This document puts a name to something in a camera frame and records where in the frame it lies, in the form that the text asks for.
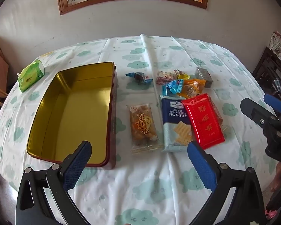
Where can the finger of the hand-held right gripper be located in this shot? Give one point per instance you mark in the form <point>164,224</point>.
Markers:
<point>275,103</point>
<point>250,109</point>

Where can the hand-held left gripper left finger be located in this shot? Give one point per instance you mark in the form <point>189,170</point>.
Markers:
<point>77,166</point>

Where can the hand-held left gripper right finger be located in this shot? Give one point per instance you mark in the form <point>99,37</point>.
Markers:
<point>201,166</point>

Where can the red snack packet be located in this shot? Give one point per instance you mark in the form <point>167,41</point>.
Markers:
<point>205,121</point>

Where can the navy cracker packet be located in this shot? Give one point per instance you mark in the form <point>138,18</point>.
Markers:
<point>173,121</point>

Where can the dark red gold tin box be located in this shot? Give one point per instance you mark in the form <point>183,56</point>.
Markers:
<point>72,112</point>

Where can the sesame block with red band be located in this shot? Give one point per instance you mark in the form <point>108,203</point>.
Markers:
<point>203,77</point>

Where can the orange snack packet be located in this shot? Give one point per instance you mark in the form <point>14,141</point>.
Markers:
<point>192,88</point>

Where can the clear gold-print pastry packet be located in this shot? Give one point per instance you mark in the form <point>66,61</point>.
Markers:
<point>142,126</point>

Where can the yellow candy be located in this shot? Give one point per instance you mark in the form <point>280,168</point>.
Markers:
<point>183,76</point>

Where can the blue snack packet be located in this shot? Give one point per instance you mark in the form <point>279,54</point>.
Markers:
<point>173,87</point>

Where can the clear pink-print snack packet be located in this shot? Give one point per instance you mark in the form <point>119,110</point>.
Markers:
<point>165,77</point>

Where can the blue dark candy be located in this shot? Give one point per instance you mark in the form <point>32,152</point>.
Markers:
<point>138,77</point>

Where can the light blue bundle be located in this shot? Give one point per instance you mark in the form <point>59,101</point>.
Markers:
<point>278,85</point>

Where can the dark wooden cabinet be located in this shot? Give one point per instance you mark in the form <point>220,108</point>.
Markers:
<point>267,70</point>

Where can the stack of newspapers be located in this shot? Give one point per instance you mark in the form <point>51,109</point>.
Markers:
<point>279,44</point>

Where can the cloud-printed white tablecloth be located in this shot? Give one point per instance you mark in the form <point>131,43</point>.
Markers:
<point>140,192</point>

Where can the green tissue pack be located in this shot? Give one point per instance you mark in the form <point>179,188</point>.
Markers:
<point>30,77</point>

